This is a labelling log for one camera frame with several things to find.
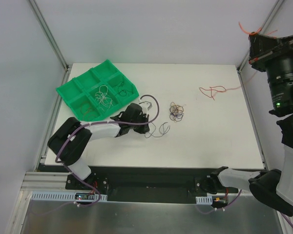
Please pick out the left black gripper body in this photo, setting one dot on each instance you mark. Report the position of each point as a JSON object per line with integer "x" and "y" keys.
{"x": 141, "y": 126}

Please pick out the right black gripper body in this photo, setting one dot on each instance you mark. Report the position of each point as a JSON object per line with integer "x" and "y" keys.
{"x": 272, "y": 53}

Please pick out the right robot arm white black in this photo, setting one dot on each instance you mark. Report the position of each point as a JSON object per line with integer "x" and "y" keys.
{"x": 273, "y": 188}

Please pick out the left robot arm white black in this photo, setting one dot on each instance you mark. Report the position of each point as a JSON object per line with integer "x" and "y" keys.
{"x": 118, "y": 126}

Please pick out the green compartment tray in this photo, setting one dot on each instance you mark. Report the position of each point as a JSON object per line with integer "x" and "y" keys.
{"x": 98, "y": 93}

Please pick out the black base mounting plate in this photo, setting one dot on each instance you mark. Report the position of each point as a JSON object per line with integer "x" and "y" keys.
{"x": 151, "y": 185}

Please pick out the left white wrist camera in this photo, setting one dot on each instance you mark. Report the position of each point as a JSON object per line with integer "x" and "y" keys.
{"x": 145, "y": 106}

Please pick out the right aluminium frame post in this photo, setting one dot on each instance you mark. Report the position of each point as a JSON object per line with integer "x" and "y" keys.
{"x": 264, "y": 30}

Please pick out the aluminium frame post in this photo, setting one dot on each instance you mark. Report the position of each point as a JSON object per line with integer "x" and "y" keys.
{"x": 264, "y": 30}
{"x": 47, "y": 32}

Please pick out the left aluminium frame post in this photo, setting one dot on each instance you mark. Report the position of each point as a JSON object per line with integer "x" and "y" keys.
{"x": 47, "y": 32}

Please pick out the right white cable duct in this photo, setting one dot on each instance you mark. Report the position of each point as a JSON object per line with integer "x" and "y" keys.
{"x": 204, "y": 200}

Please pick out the white cable duct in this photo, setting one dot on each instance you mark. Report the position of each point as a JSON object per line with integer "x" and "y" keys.
{"x": 67, "y": 196}
{"x": 204, "y": 200}

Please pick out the left white cable duct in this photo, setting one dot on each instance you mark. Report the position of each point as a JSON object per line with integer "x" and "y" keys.
{"x": 67, "y": 196}

